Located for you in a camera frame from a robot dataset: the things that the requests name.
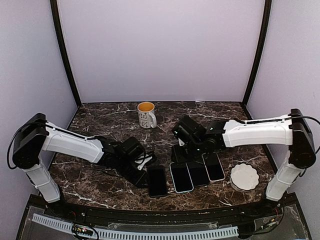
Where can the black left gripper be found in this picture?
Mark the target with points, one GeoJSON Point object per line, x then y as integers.
{"type": "Point", "coordinates": [136, 180]}

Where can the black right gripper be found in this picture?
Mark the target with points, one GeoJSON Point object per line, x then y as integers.
{"type": "Point", "coordinates": [178, 156]}

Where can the black smartphone bottom stack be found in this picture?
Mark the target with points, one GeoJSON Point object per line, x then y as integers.
{"type": "Point", "coordinates": [157, 181]}

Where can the black phone case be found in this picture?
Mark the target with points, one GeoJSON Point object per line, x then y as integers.
{"type": "Point", "coordinates": [157, 196]}

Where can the light blue phone case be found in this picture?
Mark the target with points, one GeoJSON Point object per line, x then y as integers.
{"type": "Point", "coordinates": [181, 178]}

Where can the purple-edged black smartphone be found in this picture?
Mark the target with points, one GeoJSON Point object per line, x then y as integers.
{"type": "Point", "coordinates": [198, 174]}

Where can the pink phone case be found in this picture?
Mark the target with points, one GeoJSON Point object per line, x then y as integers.
{"type": "Point", "coordinates": [213, 167]}

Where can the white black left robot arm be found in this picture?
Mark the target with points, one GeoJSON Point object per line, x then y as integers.
{"type": "Point", "coordinates": [38, 135]}

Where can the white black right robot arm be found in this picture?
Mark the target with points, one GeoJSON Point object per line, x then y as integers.
{"type": "Point", "coordinates": [290, 130]}

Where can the white floral mug yellow inside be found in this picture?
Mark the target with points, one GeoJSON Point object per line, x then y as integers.
{"type": "Point", "coordinates": [146, 115]}

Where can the white scalloped dish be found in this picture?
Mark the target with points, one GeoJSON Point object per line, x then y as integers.
{"type": "Point", "coordinates": [244, 178]}

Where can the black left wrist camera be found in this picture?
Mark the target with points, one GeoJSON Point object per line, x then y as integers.
{"type": "Point", "coordinates": [134, 153]}

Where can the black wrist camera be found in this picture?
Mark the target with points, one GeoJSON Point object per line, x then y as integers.
{"type": "Point", "coordinates": [187, 130]}
{"type": "Point", "coordinates": [134, 153]}

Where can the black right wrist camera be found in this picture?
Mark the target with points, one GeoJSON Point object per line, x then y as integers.
{"type": "Point", "coordinates": [187, 130]}

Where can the white slotted cable duct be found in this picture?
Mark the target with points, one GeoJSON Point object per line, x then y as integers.
{"type": "Point", "coordinates": [125, 231]}

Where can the black front table rail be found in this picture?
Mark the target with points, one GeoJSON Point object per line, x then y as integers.
{"type": "Point", "coordinates": [102, 216]}

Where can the black right corner post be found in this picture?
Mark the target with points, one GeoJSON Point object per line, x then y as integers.
{"type": "Point", "coordinates": [258, 53]}

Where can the black corner post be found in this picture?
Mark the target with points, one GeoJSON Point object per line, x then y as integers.
{"type": "Point", "coordinates": [63, 51]}
{"type": "Point", "coordinates": [258, 53]}

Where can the black left corner post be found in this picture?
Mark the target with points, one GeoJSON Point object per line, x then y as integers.
{"type": "Point", "coordinates": [63, 51]}

